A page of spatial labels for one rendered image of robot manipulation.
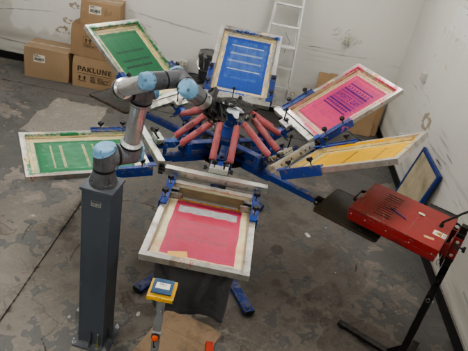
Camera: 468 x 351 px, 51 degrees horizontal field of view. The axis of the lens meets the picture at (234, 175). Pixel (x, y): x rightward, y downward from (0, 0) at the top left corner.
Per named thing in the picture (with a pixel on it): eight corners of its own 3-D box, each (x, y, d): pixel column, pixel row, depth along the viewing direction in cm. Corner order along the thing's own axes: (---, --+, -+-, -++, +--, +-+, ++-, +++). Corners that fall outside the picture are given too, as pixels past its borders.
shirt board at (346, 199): (393, 225, 343) (397, 216, 339) (371, 251, 313) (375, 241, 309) (238, 150, 401) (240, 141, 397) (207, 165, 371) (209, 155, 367)
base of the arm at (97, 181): (83, 186, 261) (83, 169, 256) (96, 173, 274) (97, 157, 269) (110, 193, 260) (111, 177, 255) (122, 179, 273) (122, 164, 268)
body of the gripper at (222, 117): (214, 127, 218) (198, 115, 209) (212, 109, 222) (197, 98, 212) (229, 120, 215) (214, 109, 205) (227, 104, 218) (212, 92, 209)
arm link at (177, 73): (161, 64, 204) (173, 78, 197) (184, 63, 210) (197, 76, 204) (157, 81, 208) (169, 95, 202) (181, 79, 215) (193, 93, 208)
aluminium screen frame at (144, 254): (248, 281, 256) (249, 276, 255) (137, 259, 257) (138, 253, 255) (257, 200, 325) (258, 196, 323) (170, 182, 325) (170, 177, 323)
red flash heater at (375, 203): (457, 235, 322) (464, 220, 316) (438, 268, 287) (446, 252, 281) (370, 194, 348) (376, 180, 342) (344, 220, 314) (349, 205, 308)
